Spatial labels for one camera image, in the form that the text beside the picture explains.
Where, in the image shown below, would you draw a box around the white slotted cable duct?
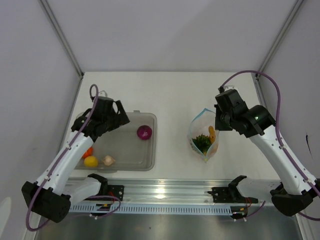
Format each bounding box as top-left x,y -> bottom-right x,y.
69,202 -> 233,216

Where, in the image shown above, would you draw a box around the aluminium frame post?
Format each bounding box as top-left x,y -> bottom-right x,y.
38,0 -> 84,78
258,0 -> 308,72

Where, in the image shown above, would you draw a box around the grey translucent plastic bin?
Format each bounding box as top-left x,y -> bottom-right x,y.
75,111 -> 157,173

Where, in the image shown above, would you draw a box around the aluminium front rail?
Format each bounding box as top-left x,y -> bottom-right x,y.
62,177 -> 282,204

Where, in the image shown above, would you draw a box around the orange toy pineapple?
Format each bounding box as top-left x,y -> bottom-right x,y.
192,134 -> 212,155

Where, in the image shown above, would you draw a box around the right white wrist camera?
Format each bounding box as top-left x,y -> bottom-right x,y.
218,85 -> 237,93

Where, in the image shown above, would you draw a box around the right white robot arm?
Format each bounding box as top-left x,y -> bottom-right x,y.
215,89 -> 320,217

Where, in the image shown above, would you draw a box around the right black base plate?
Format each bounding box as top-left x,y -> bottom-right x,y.
207,186 -> 259,204

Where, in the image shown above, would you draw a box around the right aluminium frame post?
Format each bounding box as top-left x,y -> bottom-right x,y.
258,0 -> 308,72

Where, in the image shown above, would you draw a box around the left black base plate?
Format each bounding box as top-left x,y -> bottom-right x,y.
97,184 -> 125,201

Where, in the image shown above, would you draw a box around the clear zip top bag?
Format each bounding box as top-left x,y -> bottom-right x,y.
187,108 -> 219,162

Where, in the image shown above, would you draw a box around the beige toy garlic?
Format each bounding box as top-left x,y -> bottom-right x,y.
102,155 -> 116,167

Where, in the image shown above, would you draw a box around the yellow toy lemon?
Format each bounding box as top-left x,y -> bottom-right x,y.
83,155 -> 99,168

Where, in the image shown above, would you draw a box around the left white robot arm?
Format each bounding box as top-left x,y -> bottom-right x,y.
21,96 -> 130,223

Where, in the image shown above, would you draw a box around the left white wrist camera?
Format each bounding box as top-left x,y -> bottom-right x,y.
98,90 -> 108,97

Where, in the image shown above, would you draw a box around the purple toy onion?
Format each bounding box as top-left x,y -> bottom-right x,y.
136,125 -> 153,141

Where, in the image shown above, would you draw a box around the orange toy carrot pieces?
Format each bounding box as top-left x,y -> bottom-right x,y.
206,126 -> 219,156

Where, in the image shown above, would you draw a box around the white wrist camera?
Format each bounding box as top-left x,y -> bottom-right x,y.
98,90 -> 108,97
218,85 -> 237,93

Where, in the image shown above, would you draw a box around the left aluminium frame post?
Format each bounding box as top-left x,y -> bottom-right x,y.
38,0 -> 84,78

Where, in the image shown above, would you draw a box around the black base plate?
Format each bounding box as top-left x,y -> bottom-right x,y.
97,184 -> 125,201
207,186 -> 259,204

